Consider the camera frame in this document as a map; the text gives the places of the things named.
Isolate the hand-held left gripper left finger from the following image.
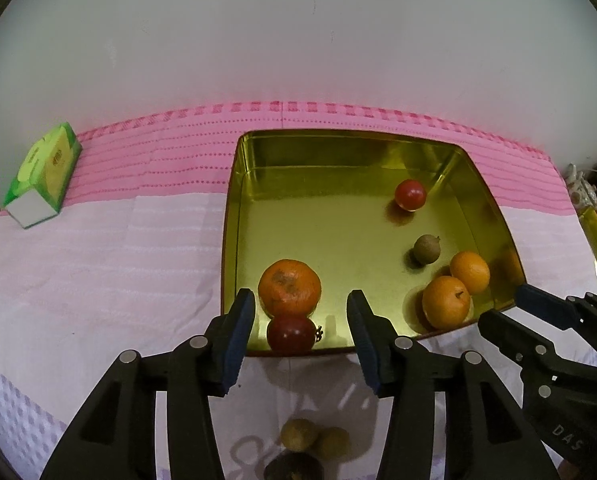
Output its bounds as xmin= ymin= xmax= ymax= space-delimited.
xmin=39 ymin=288 xmax=256 ymax=480

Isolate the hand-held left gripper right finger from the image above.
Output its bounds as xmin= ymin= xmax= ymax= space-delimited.
xmin=347 ymin=290 xmax=561 ymax=480

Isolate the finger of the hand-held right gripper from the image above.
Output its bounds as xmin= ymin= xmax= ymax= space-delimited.
xmin=478 ymin=309 xmax=597 ymax=386
xmin=515 ymin=284 xmax=597 ymax=356

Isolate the red cherry tomato with stem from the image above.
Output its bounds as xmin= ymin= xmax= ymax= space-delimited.
xmin=267 ymin=314 xmax=324 ymax=354

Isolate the orange mandarin with stem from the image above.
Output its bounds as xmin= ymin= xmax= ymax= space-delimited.
xmin=421 ymin=275 xmax=472 ymax=330

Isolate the dark orange mandarin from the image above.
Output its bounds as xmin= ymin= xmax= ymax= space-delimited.
xmin=257 ymin=258 xmax=322 ymax=317

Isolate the red tin box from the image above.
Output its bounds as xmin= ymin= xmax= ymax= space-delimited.
xmin=221 ymin=129 xmax=527 ymax=358

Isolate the dark water chestnut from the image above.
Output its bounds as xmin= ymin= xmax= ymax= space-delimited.
xmin=263 ymin=451 xmax=325 ymax=480

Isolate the white patterned bag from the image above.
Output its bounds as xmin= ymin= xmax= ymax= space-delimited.
xmin=564 ymin=162 xmax=597 ymax=206

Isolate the white purple checked cloth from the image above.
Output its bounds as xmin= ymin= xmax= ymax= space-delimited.
xmin=0 ymin=190 xmax=597 ymax=480

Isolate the pink striped cloth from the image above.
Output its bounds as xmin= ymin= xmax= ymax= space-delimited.
xmin=76 ymin=101 xmax=579 ymax=216

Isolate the green tissue box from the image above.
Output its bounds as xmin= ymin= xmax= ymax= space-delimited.
xmin=2 ymin=122 xmax=83 ymax=230

